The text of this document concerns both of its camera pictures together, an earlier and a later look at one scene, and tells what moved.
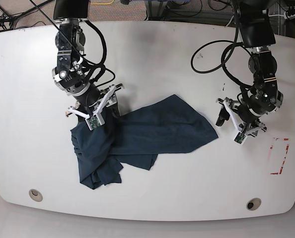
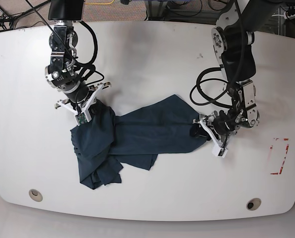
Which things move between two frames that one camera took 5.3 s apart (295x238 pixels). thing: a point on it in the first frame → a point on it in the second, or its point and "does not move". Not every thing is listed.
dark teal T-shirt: x=168 y=126 does not move
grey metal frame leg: x=155 y=10 does not move
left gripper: x=252 y=124 → x=223 y=124
